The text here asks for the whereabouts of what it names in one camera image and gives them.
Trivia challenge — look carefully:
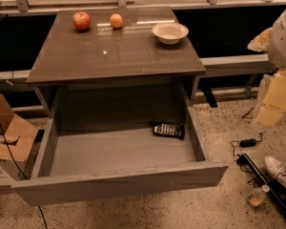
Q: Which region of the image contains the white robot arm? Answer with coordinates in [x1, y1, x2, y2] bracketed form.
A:
[248, 10, 286, 133]

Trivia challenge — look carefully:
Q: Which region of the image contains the black floor cable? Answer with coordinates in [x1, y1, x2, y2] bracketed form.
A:
[0, 105, 49, 229]

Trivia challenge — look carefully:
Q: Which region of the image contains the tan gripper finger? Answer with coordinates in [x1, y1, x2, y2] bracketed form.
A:
[247, 28, 272, 52]
[251, 69, 286, 133]

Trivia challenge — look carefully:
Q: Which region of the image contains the grey cabinet counter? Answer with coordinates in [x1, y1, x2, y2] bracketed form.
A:
[25, 6, 207, 116]

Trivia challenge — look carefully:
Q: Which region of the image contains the black rxbar chocolate wrapper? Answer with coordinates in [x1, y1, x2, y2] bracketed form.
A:
[152, 122, 185, 139]

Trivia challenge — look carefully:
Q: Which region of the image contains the white sneaker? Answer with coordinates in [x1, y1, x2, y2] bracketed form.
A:
[264, 156, 286, 188]

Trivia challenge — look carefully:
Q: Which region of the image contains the black power adapter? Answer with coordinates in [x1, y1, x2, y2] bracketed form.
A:
[239, 138, 256, 148]

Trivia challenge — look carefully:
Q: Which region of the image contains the grey open top drawer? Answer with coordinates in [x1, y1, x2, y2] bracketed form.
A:
[10, 79, 230, 207]

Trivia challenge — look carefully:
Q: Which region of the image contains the orange fruit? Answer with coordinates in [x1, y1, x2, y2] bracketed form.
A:
[110, 13, 123, 29]

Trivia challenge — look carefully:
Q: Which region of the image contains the clear plastic bottle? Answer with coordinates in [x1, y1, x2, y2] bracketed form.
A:
[247, 184, 270, 207]

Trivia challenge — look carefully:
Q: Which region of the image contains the black power strip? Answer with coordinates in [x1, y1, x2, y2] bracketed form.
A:
[236, 154, 286, 218]

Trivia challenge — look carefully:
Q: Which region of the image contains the red apple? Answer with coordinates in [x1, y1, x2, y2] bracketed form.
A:
[72, 11, 91, 31]

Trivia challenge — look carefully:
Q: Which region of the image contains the white ceramic bowl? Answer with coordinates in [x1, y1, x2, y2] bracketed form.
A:
[152, 23, 189, 45]

